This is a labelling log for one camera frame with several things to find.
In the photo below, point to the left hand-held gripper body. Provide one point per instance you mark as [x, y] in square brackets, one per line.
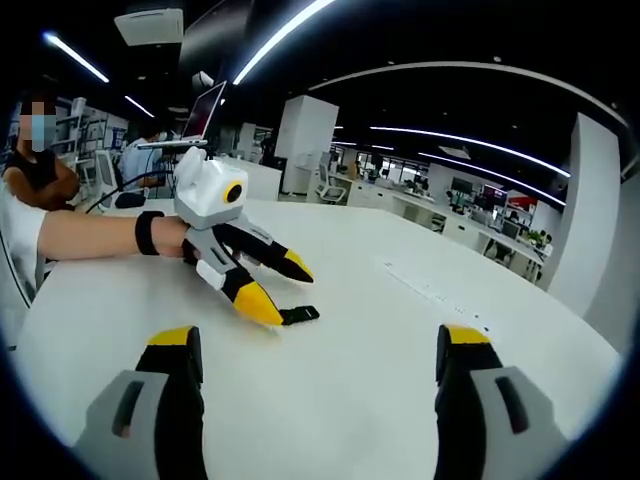
[205, 195]

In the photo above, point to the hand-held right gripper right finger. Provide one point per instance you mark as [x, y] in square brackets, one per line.
[470, 400]

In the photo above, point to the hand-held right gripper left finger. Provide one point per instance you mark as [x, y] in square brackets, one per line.
[170, 400]

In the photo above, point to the black plastic buckle socket part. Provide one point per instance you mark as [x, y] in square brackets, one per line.
[291, 317]

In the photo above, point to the person's left hand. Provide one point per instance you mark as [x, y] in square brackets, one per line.
[172, 237]

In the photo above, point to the silver laptop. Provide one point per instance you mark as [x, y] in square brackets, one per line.
[202, 112]

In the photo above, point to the white office chair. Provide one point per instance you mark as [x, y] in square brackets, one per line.
[327, 185]

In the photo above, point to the short ceiling light strip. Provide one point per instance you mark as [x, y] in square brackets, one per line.
[139, 106]
[75, 56]

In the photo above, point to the white shelving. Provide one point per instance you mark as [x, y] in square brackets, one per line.
[82, 130]

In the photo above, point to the row of white desks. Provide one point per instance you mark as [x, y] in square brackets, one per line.
[425, 210]

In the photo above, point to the dark hanging panel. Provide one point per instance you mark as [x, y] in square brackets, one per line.
[215, 30]

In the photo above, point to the long ceiling light strip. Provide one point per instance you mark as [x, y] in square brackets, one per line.
[280, 37]

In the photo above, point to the white ceiling air conditioner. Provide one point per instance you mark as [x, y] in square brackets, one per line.
[150, 25]

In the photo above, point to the white ceiling conduit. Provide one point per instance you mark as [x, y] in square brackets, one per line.
[450, 66]

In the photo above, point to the dark wall screen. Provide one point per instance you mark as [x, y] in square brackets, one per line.
[492, 192]
[462, 185]

